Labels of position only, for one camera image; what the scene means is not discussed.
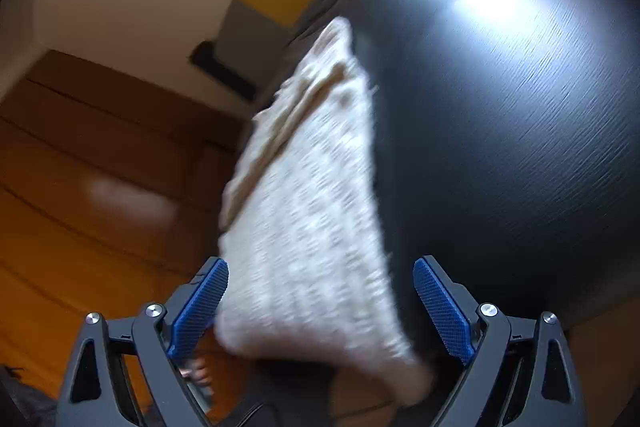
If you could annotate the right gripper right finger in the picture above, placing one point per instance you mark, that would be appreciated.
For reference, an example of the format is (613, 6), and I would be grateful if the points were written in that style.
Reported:
(515, 372)

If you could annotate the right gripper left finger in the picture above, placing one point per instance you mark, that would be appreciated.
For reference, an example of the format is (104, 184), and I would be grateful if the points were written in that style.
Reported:
(96, 388)

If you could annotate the cream knitted sweater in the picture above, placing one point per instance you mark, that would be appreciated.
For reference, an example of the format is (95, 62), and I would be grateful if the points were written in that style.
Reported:
(308, 272)

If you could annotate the black post behind cushion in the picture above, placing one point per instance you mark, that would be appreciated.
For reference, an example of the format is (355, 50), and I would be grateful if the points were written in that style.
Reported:
(203, 57)

